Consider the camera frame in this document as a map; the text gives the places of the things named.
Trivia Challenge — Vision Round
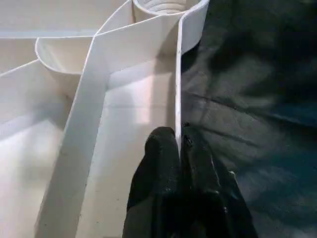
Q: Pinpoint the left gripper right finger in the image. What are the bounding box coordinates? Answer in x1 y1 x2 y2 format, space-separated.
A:
180 123 260 238

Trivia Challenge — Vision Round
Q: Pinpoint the white plastic stool seat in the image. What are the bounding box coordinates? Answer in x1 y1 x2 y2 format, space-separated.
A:
0 0 211 238

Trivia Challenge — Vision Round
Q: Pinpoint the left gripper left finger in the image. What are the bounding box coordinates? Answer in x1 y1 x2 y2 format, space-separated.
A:
122 125 185 238

